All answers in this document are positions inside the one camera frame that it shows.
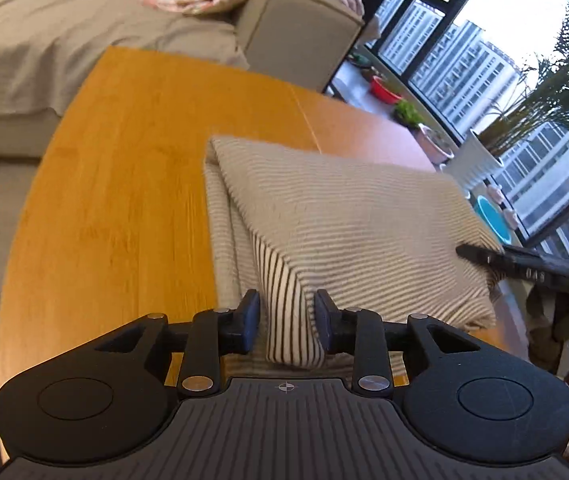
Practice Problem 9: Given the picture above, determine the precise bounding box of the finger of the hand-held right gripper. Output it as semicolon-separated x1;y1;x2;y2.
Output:
503;243;569;263
455;242;569;287

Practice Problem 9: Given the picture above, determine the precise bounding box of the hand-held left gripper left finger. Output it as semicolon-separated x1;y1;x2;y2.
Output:
93;289;261;397

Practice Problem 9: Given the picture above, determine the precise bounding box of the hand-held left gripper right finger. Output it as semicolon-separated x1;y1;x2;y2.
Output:
313;289;482;398

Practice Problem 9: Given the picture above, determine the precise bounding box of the striped beige garment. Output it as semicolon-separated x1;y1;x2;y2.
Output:
203;135;505;376

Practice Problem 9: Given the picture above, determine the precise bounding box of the blue round plate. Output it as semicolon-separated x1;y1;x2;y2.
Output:
474;195;513;244

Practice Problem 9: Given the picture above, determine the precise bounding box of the white ribbed plant pot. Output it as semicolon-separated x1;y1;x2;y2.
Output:
444;130;505;202

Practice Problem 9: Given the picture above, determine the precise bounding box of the white bowl planter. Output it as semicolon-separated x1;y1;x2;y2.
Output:
417;125;455;165

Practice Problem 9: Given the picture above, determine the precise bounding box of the small green potted plant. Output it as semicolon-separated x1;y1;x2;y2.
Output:
393;100;424;129

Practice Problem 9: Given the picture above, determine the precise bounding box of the red basin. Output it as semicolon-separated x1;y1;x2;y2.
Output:
369;76;404;105

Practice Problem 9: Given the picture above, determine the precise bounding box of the beige sofa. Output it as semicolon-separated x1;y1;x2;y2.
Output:
0;0;366;351
0;0;275;128

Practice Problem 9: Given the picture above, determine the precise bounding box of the black window frame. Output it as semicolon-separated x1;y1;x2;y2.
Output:
334;0;569;261

